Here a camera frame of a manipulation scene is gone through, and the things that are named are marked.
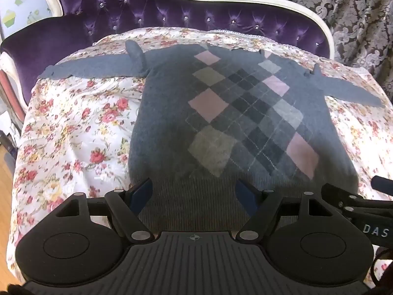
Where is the cupcake wall poster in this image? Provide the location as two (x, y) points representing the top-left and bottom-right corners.
(0, 0), (53, 39)

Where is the purple tufted sofa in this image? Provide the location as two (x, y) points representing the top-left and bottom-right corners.
(0, 0), (336, 123)

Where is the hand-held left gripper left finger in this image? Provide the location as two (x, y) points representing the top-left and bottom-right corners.
(58, 178), (156, 244)

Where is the grey argyle sweater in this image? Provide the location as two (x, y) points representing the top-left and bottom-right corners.
(37, 40), (386, 233)

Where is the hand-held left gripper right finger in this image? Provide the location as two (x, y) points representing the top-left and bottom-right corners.
(235, 181), (339, 242)

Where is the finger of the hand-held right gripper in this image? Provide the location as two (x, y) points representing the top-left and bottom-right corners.
(321, 183), (366, 213)
(371, 176), (393, 196)

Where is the floral blanket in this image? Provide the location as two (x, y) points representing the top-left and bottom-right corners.
(6, 26), (393, 283)

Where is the grey damask curtain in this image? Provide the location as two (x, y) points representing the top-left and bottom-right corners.
(163, 0), (393, 106)

